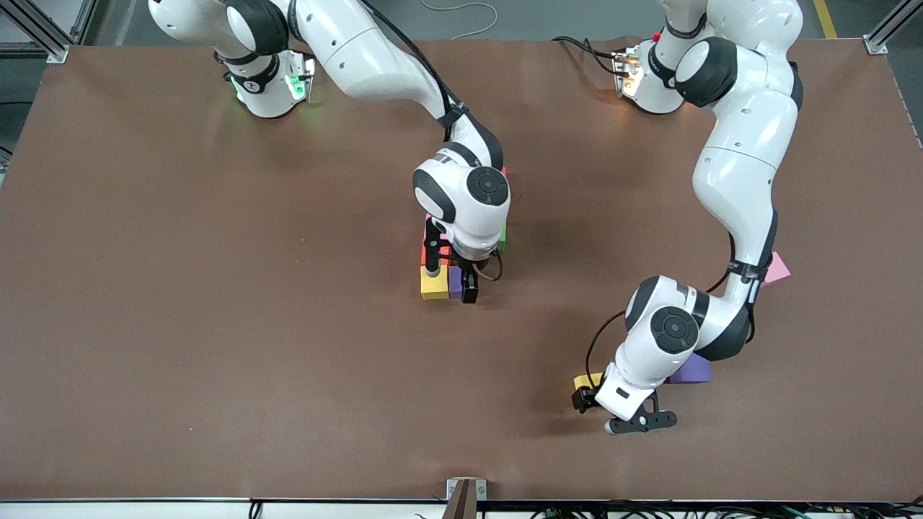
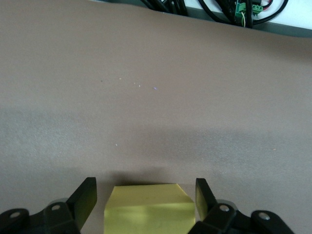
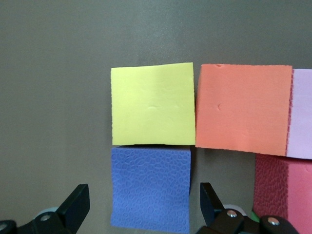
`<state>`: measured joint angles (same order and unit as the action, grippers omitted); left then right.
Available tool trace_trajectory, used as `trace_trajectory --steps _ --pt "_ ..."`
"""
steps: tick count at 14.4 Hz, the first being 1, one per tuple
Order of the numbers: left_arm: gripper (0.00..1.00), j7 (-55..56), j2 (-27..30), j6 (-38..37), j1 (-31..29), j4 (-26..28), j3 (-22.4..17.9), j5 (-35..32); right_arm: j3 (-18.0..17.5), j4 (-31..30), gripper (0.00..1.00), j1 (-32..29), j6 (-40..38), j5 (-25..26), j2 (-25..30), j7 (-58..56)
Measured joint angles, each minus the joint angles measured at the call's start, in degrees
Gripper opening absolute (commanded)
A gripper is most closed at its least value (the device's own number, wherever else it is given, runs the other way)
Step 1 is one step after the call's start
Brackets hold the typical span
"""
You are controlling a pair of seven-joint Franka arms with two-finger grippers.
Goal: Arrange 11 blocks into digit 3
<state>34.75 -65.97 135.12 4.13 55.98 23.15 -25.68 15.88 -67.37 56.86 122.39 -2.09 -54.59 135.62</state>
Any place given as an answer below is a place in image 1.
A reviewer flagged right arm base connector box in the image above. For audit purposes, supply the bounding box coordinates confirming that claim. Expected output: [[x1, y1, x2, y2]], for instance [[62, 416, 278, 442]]
[[287, 49, 318, 102]]

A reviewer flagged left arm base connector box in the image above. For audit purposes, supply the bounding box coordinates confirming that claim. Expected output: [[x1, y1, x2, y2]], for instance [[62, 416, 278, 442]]
[[613, 47, 642, 98]]

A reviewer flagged yellow floor tape strip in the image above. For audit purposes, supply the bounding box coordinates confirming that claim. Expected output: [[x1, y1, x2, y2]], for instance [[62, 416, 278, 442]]
[[813, 0, 841, 40]]

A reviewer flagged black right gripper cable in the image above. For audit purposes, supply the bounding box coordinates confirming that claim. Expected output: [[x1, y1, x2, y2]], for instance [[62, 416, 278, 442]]
[[472, 249, 504, 282]]

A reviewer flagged grey metal bracket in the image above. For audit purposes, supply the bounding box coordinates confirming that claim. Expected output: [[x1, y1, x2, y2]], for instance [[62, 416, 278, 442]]
[[443, 478, 487, 519]]

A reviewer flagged black left base cable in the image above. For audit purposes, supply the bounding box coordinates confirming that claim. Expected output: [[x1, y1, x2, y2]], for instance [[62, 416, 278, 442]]
[[552, 35, 621, 76]]

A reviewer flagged white floor cable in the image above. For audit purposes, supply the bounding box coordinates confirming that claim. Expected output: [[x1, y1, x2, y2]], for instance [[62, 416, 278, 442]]
[[420, 0, 500, 40]]

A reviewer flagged aluminium frame profile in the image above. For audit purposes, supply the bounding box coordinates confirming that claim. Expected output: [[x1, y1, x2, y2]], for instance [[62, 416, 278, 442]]
[[70, 0, 100, 45], [0, 0, 71, 64], [863, 0, 923, 56]]

